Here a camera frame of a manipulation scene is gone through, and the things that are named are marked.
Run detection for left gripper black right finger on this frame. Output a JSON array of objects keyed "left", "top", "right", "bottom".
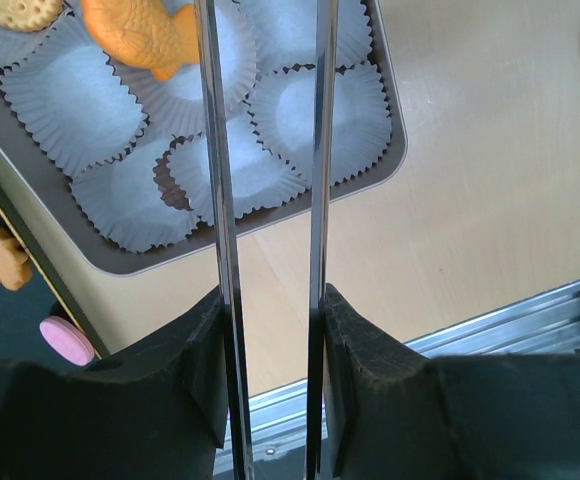
[{"left": 324, "top": 286, "right": 580, "bottom": 479}]

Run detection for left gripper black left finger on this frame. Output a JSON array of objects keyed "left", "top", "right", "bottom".
[{"left": 0, "top": 291, "right": 228, "bottom": 479}]

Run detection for pink round cookie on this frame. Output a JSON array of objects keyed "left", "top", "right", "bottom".
[{"left": 39, "top": 316, "right": 95, "bottom": 366}]

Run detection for dark green metal tray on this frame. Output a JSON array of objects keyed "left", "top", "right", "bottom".
[{"left": 0, "top": 159, "right": 111, "bottom": 369}]

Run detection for small orange shaped cookie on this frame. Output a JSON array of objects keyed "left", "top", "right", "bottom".
[{"left": 0, "top": 227, "right": 33, "bottom": 291}]

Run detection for orange fish cookie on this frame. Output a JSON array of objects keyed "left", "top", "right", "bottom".
[{"left": 81, "top": 0, "right": 200, "bottom": 82}]

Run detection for metal serving tongs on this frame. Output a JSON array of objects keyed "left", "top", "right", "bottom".
[{"left": 195, "top": 1, "right": 339, "bottom": 479}]

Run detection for orange round sandwich cookie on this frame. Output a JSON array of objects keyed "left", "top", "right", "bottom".
[{"left": 0, "top": 0, "right": 64, "bottom": 33}]

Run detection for white paper cookie cups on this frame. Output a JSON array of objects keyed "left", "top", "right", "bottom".
[{"left": 0, "top": 0, "right": 394, "bottom": 254}]

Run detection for aluminium frame rail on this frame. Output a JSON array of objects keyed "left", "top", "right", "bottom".
[{"left": 250, "top": 280, "right": 580, "bottom": 461}]

